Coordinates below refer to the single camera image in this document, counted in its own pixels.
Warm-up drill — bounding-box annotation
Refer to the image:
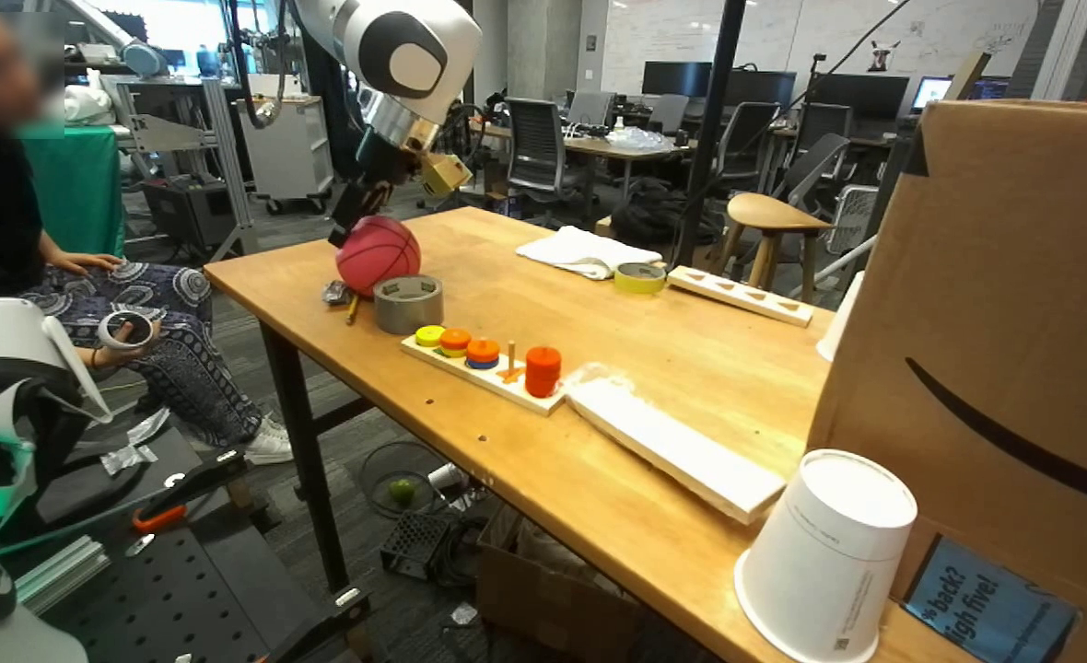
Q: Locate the person left hand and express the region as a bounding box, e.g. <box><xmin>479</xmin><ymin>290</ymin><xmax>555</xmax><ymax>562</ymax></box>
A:
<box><xmin>44</xmin><ymin>246</ymin><xmax>123</xmax><ymax>279</ymax></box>

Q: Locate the red cylinder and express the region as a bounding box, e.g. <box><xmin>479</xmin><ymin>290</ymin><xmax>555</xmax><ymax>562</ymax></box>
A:
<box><xmin>524</xmin><ymin>341</ymin><xmax>565</xmax><ymax>401</ymax></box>

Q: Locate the grey office chair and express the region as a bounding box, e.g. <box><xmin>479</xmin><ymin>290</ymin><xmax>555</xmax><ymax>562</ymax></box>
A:
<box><xmin>505</xmin><ymin>90</ymin><xmax>572</xmax><ymax>193</ymax></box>

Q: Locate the white cloth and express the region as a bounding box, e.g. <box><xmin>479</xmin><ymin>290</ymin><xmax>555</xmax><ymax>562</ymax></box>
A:
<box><xmin>512</xmin><ymin>220</ymin><xmax>666</xmax><ymax>286</ymax></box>

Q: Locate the white cabinet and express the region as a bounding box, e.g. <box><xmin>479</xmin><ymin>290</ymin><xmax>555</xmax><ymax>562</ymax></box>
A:
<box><xmin>234</xmin><ymin>89</ymin><xmax>334</xmax><ymax>204</ymax></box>

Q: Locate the white rectangular block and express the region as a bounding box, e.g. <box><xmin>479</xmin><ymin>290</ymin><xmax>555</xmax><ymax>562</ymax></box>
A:
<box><xmin>561</xmin><ymin>369</ymin><xmax>788</xmax><ymax>529</ymax></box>

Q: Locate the wooden stool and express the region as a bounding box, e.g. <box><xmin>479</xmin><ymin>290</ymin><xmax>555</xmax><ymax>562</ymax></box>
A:
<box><xmin>710</xmin><ymin>186</ymin><xmax>830</xmax><ymax>297</ymax></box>

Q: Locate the wire fan guard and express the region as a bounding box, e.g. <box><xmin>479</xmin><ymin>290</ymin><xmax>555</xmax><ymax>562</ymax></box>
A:
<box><xmin>357</xmin><ymin>437</ymin><xmax>442</xmax><ymax>518</ymax></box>

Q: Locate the small yellow-green container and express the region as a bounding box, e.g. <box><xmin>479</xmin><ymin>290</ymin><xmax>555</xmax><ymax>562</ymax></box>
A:
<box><xmin>612</xmin><ymin>257</ymin><xmax>670</xmax><ymax>297</ymax></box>

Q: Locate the orange-handled clamp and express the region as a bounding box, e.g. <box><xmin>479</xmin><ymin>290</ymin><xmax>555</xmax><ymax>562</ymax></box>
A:
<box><xmin>128</xmin><ymin>502</ymin><xmax>191</xmax><ymax>538</ymax></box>

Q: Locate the white ring controller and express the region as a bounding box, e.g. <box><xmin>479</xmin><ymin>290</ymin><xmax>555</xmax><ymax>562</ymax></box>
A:
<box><xmin>94</xmin><ymin>301</ymin><xmax>166</xmax><ymax>354</ymax></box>

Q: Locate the white paper cup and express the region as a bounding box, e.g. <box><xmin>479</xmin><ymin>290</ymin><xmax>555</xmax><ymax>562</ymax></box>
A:
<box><xmin>734</xmin><ymin>446</ymin><xmax>922</xmax><ymax>663</ymax></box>

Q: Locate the seated person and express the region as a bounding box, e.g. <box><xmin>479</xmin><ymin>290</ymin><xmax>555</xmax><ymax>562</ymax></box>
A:
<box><xmin>0</xmin><ymin>9</ymin><xmax>300</xmax><ymax>470</ymax></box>

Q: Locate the green cloth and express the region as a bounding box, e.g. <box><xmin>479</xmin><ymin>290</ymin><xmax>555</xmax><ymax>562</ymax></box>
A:
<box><xmin>20</xmin><ymin>126</ymin><xmax>128</xmax><ymax>257</ymax></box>

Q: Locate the grey duct tape roll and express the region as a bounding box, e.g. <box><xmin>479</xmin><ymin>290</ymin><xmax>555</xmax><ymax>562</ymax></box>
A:
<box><xmin>368</xmin><ymin>273</ymin><xmax>447</xmax><ymax>337</ymax></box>

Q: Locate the white power strip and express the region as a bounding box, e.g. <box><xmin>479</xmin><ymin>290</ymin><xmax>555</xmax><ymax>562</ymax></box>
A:
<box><xmin>664</xmin><ymin>260</ymin><xmax>818</xmax><ymax>331</ymax></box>

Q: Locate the black vertical pole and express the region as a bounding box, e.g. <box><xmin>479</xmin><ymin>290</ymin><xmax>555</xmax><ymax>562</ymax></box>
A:
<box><xmin>670</xmin><ymin>0</ymin><xmax>752</xmax><ymax>268</ymax></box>

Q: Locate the pink basketball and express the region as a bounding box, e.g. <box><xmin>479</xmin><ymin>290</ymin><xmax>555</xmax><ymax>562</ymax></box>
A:
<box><xmin>334</xmin><ymin>213</ymin><xmax>422</xmax><ymax>297</ymax></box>

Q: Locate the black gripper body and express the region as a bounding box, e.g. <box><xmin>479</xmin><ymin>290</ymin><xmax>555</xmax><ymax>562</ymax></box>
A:
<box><xmin>352</xmin><ymin>128</ymin><xmax>430</xmax><ymax>209</ymax></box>

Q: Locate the black perforated board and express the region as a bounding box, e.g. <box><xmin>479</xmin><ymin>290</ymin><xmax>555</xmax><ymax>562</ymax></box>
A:
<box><xmin>42</xmin><ymin>522</ymin><xmax>368</xmax><ymax>663</ymax></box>

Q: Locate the black computer monitor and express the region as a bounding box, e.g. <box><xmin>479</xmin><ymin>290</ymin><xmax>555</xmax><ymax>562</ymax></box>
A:
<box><xmin>812</xmin><ymin>71</ymin><xmax>915</xmax><ymax>126</ymax></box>
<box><xmin>642</xmin><ymin>60</ymin><xmax>718</xmax><ymax>103</ymax></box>

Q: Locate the large cardboard box black smile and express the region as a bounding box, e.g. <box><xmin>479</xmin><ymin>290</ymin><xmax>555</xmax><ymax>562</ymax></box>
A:
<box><xmin>808</xmin><ymin>94</ymin><xmax>1087</xmax><ymax>663</ymax></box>

